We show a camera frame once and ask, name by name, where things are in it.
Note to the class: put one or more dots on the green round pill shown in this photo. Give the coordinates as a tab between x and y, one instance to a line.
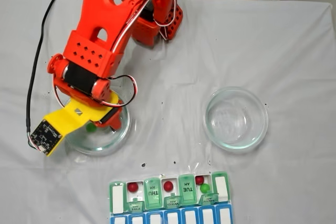
204	188
91	127

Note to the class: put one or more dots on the red round pill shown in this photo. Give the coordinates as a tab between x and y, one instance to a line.
168	186
199	179
132	187

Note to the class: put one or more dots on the large clear glass bowl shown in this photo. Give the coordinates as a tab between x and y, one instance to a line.
105	145

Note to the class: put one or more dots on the green blue weekly pill organizer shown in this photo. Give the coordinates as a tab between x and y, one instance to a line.
189	192

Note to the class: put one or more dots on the small clear glass bowl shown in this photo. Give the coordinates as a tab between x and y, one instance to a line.
252	137

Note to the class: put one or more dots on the white tablecloth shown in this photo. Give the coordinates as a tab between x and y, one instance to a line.
288	77

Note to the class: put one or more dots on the black camera circuit board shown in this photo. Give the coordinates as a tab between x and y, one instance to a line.
43	134

